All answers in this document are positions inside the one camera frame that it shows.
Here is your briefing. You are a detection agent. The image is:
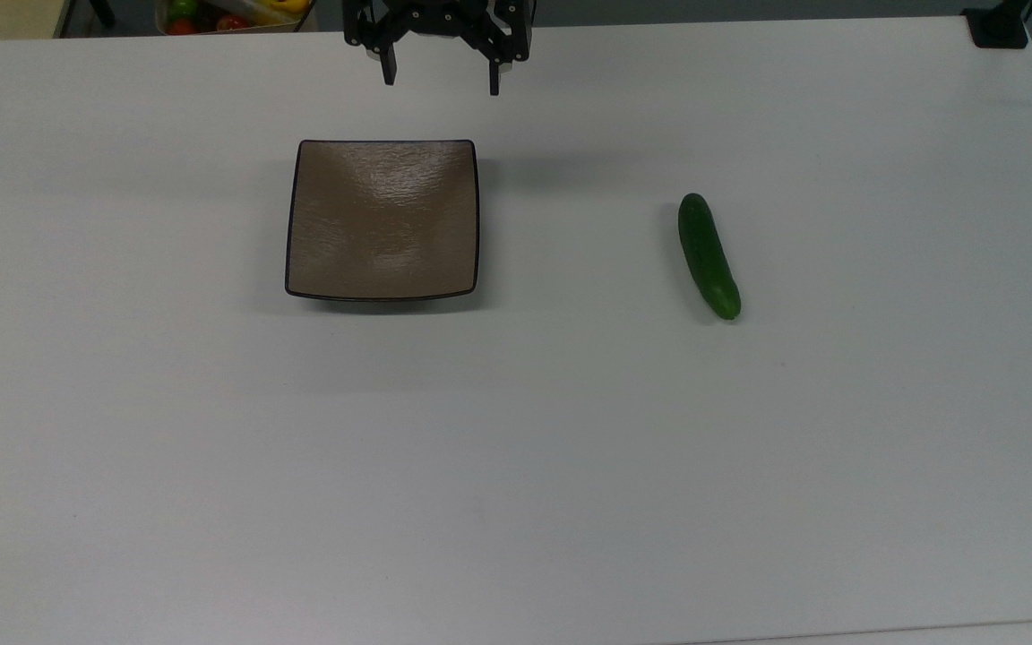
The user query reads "box of toy fruit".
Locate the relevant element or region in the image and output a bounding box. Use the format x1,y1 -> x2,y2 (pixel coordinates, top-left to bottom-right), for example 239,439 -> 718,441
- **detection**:
154,0 -> 316,37

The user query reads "black clamped mount pole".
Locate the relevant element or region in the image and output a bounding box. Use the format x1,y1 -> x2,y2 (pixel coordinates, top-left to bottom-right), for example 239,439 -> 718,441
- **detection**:
962,0 -> 1032,49

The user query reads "green cucumber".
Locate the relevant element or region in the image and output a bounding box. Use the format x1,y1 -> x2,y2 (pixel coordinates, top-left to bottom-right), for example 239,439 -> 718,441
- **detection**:
678,193 -> 742,321

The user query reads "brown square ceramic plate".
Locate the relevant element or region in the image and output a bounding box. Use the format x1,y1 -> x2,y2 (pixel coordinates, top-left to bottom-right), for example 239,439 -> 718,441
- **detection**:
285,139 -> 480,302

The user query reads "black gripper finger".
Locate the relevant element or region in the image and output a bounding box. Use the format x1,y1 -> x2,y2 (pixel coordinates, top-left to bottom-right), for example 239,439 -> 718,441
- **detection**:
343,7 -> 411,87
466,4 -> 535,97

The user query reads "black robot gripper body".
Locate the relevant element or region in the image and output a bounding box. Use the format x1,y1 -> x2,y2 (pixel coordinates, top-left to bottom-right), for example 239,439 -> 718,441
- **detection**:
364,0 -> 510,41

